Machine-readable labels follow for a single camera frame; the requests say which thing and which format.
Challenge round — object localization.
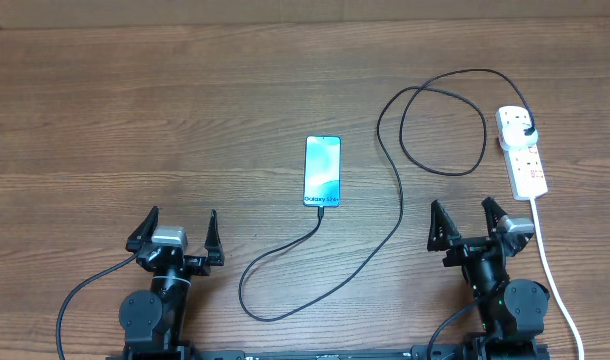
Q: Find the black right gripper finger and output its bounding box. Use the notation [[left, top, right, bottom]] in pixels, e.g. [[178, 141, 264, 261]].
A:
[[481, 197, 507, 233], [427, 200, 461, 251]]

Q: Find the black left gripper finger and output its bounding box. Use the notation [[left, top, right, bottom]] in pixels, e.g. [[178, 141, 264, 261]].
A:
[[125, 206, 159, 252], [204, 209, 225, 266]]

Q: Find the blue Galaxy smartphone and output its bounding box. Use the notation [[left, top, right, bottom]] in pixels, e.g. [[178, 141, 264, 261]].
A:
[[303, 136, 341, 207]]

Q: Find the black charger cable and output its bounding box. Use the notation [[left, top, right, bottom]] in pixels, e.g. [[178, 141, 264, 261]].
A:
[[237, 68, 539, 323]]

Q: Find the white power strip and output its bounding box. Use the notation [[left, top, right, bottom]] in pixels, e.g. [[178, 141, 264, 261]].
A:
[[495, 106, 548, 201]]

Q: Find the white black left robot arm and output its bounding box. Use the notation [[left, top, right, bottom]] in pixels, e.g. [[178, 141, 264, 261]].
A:
[[119, 207, 225, 359]]

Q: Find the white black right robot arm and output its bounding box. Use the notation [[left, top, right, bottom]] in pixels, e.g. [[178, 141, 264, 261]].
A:
[[427, 197, 550, 359]]

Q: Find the white charger plug adapter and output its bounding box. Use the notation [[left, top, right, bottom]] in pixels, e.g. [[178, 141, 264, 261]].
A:
[[499, 122, 539, 151]]

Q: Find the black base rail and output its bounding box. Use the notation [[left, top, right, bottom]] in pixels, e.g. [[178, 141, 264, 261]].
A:
[[107, 344, 551, 360]]

